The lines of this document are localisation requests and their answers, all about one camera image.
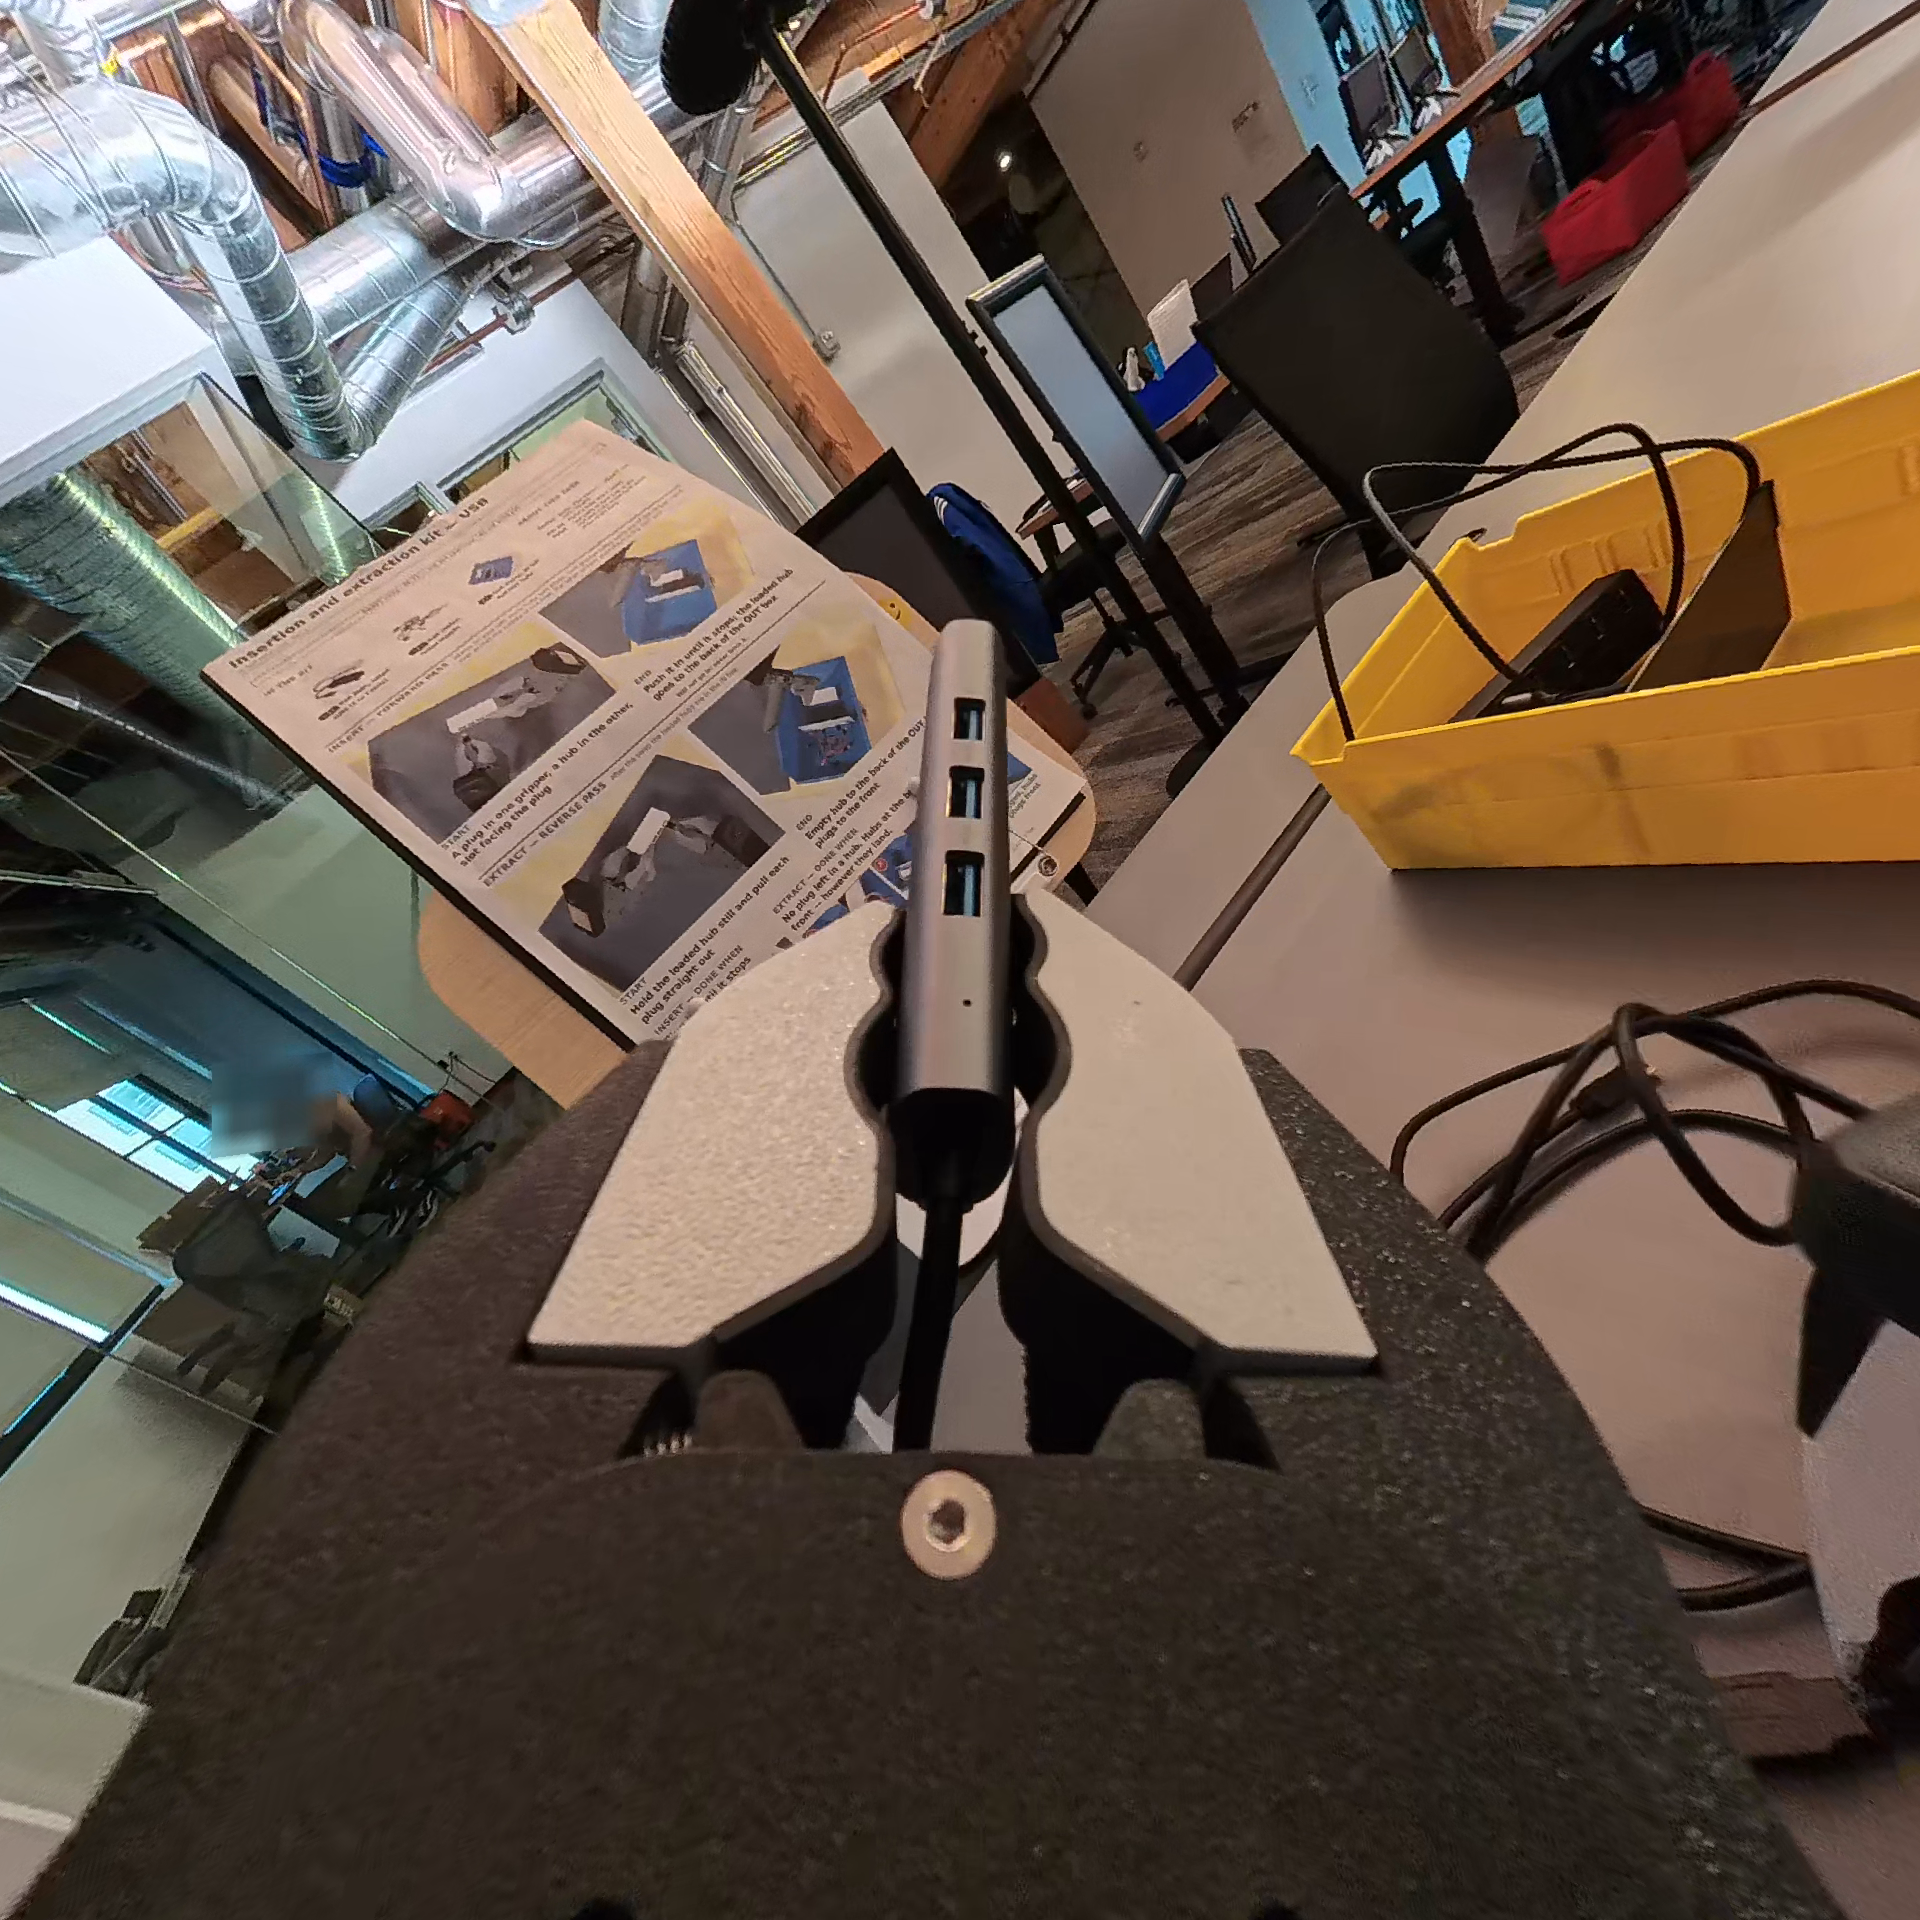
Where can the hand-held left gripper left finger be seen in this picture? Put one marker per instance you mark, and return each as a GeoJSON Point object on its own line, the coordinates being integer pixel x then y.
{"type": "Point", "coordinates": [720, 1186]}

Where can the blue jacket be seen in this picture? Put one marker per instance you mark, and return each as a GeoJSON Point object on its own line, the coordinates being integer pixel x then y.
{"type": "Point", "coordinates": [990, 572]}

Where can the yellow plastic bin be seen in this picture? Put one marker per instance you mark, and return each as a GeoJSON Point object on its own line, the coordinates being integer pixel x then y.
{"type": "Point", "coordinates": [1679, 783]}

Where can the black framed display screen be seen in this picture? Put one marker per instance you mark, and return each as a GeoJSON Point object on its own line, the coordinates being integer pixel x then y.
{"type": "Point", "coordinates": [1080, 405]}

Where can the black USB hub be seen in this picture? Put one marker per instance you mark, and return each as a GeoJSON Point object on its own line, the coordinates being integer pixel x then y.
{"type": "Point", "coordinates": [1576, 638]}

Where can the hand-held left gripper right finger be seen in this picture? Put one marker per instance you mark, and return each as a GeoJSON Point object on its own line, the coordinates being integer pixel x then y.
{"type": "Point", "coordinates": [1199, 1200]}

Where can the silver ventilation duct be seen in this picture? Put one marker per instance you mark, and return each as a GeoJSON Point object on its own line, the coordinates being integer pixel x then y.
{"type": "Point", "coordinates": [422, 122]}
{"type": "Point", "coordinates": [238, 271]}

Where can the instruction poster board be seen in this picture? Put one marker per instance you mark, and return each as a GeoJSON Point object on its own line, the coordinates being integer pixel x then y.
{"type": "Point", "coordinates": [600, 720]}

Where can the black office chair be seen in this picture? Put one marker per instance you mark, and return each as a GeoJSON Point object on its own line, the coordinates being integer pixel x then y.
{"type": "Point", "coordinates": [1350, 361]}

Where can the black display panel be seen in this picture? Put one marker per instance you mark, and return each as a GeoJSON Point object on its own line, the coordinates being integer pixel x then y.
{"type": "Point", "coordinates": [885, 540]}

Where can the grey metal USB hub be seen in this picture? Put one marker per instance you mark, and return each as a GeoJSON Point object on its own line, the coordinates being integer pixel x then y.
{"type": "Point", "coordinates": [961, 1020]}

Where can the black stand pole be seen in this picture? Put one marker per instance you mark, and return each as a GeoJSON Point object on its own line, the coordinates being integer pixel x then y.
{"type": "Point", "coordinates": [901, 271]}

